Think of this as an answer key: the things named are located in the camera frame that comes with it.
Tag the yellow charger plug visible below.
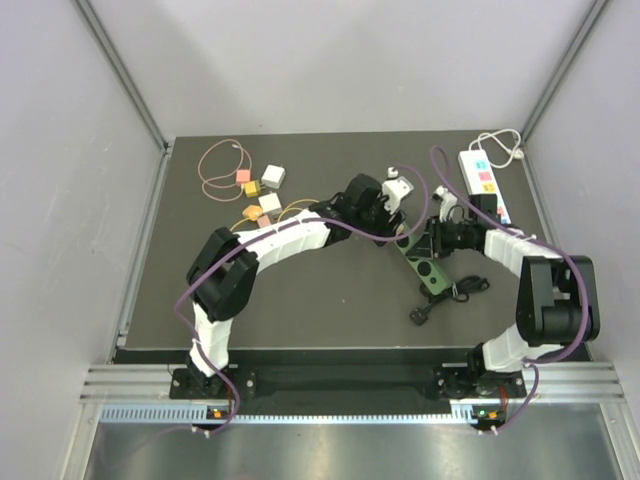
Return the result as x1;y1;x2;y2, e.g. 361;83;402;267
243;180;264;198

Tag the black power cord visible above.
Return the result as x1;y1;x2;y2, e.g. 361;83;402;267
408;275;490;329

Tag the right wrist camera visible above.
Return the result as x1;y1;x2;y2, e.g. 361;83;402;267
432;185;459;222

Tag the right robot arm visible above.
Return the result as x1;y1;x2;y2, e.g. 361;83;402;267
398;187;601;399

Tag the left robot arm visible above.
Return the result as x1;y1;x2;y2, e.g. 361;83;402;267
186;174;413;397

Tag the white power strip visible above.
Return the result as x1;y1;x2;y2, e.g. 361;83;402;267
458;149;511;225

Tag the yellow charger cable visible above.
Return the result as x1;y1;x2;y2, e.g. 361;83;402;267
227;198;321;236

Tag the white square charger plug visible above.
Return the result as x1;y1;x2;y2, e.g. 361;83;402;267
258;192;282;216

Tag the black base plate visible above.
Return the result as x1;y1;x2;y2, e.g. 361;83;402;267
169;347;527;425

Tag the grey slotted cable duct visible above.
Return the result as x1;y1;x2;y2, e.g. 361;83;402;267
100;404;501;425

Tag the brown pink small charger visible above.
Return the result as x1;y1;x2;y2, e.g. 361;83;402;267
257;215;272;228

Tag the orange small charger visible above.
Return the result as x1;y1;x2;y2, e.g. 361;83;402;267
242;205;263;221

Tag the pink charger cable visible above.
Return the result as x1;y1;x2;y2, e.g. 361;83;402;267
198;139;254;203

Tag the pink charger plug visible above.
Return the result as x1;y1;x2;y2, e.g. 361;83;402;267
235;169;251;185

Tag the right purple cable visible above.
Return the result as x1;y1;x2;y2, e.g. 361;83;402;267
429;145;591;431

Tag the green power strip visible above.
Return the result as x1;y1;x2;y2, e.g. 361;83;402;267
395;230;453;299

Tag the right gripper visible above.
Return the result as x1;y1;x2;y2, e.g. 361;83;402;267
407;215;475;260

